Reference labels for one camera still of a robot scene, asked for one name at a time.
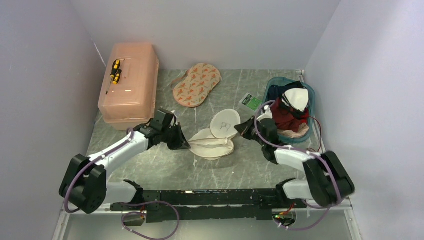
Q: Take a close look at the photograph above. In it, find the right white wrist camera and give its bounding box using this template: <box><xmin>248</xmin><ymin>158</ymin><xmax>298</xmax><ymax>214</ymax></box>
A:
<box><xmin>256</xmin><ymin>105</ymin><xmax>273</xmax><ymax>122</ymax></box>

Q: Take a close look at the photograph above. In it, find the teal plastic basket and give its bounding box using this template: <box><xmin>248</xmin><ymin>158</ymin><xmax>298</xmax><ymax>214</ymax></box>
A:
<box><xmin>262</xmin><ymin>77</ymin><xmax>316</xmax><ymax>144</ymax></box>

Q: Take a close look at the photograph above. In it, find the dark red bra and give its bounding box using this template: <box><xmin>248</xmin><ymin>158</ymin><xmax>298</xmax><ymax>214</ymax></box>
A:
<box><xmin>270</xmin><ymin>98</ymin><xmax>310</xmax><ymax>133</ymax></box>

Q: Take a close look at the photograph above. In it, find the red thin wire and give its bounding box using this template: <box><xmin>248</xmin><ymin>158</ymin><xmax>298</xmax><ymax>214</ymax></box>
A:
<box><xmin>307</xmin><ymin>116</ymin><xmax>323</xmax><ymax>153</ymax></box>

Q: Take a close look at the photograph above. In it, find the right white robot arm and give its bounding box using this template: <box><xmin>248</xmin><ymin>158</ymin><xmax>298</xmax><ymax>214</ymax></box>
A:
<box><xmin>234</xmin><ymin>117</ymin><xmax>356</xmax><ymax>208</ymax></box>

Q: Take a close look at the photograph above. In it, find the white mesh laundry bag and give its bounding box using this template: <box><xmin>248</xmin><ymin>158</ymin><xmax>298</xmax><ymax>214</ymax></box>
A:
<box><xmin>188</xmin><ymin>109</ymin><xmax>241</xmax><ymax>161</ymax></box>

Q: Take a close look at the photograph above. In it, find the green white small box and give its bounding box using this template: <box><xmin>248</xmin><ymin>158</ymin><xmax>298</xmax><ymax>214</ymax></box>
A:
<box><xmin>238</xmin><ymin>93</ymin><xmax>262</xmax><ymax>116</ymax></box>

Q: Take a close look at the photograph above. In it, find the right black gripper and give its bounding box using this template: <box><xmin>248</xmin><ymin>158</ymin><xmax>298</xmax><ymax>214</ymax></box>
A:
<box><xmin>234</xmin><ymin>115</ymin><xmax>266</xmax><ymax>147</ymax></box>

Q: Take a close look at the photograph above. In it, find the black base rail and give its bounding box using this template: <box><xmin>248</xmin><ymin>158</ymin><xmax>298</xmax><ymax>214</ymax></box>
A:
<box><xmin>110</xmin><ymin>188</ymin><xmax>306</xmax><ymax>223</ymax></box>

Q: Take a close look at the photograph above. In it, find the pink plastic storage box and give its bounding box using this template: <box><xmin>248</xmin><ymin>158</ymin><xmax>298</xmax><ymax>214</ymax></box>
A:
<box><xmin>98</xmin><ymin>42</ymin><xmax>159</xmax><ymax>131</ymax></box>

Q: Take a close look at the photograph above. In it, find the yellow black screwdriver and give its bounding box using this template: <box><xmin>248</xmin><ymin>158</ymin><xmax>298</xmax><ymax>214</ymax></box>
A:
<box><xmin>110</xmin><ymin>59</ymin><xmax>121</xmax><ymax>78</ymax></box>
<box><xmin>105</xmin><ymin>69</ymin><xmax>122</xmax><ymax>95</ymax></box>

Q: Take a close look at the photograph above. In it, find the beige pink cloth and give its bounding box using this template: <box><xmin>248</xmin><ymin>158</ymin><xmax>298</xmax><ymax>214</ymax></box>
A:
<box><xmin>277</xmin><ymin>123</ymin><xmax>310</xmax><ymax>139</ymax></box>

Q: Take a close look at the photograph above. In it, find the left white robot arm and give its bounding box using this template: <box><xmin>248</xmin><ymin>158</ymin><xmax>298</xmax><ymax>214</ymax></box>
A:
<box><xmin>59</xmin><ymin>108</ymin><xmax>191</xmax><ymax>214</ymax></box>

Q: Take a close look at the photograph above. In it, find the patterned beige oven mitt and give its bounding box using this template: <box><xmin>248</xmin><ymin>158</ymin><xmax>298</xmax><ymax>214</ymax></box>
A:
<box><xmin>170</xmin><ymin>63</ymin><xmax>222</xmax><ymax>108</ymax></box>

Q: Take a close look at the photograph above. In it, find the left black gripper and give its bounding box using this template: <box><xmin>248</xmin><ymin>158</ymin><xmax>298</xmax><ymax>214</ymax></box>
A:
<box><xmin>161</xmin><ymin>122</ymin><xmax>191</xmax><ymax>151</ymax></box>

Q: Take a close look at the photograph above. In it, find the navy blue cloth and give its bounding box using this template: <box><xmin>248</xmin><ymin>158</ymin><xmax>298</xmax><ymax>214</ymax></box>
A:
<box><xmin>265</xmin><ymin>81</ymin><xmax>305</xmax><ymax>102</ymax></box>

